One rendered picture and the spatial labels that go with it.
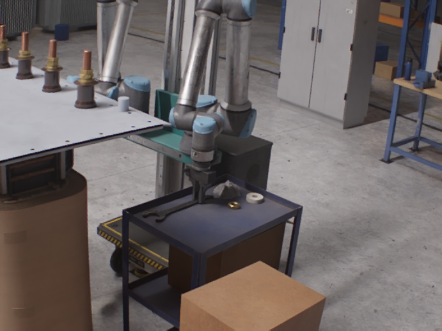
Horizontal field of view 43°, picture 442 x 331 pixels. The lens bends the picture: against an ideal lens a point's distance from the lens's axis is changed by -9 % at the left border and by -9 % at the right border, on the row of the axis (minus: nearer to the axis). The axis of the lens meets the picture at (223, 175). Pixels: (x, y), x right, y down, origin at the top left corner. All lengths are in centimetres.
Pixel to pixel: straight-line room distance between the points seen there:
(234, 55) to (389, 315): 181
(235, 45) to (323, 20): 416
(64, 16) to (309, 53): 613
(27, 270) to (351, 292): 222
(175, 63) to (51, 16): 872
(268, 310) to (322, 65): 523
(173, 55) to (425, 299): 216
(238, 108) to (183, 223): 70
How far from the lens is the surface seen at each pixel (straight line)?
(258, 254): 258
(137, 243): 340
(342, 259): 413
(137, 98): 325
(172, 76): 328
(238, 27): 270
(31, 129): 195
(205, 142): 247
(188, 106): 261
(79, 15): 1204
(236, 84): 281
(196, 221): 245
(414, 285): 400
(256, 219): 251
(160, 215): 245
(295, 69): 714
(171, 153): 309
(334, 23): 675
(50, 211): 212
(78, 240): 226
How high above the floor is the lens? 198
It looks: 22 degrees down
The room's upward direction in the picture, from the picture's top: 5 degrees clockwise
